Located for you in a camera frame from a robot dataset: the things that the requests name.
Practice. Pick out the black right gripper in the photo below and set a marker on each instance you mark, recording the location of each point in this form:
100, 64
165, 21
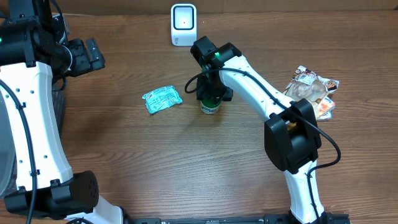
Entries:
205, 92

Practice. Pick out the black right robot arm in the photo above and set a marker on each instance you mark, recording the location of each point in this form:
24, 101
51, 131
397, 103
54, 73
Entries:
291, 135

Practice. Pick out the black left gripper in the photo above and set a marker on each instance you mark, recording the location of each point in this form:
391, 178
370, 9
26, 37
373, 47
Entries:
86, 61

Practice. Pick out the orange snack packet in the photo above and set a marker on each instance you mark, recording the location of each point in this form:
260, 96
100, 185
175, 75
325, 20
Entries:
325, 109

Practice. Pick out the grey plastic mesh basket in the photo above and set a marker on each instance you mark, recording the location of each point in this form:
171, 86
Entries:
8, 155

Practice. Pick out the teal wet wipes pack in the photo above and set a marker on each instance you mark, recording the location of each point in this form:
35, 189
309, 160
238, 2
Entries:
161, 98

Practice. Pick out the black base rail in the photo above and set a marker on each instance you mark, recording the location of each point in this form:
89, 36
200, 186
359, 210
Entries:
327, 218

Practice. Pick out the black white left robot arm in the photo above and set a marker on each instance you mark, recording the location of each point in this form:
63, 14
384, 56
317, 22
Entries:
35, 54

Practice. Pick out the clear brown snack bag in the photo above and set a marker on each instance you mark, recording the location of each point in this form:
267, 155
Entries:
307, 84

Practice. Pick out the green lid plastic jar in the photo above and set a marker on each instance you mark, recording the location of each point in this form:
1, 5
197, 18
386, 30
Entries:
209, 107

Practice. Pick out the white barcode scanner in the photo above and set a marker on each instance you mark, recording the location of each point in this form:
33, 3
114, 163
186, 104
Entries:
183, 24

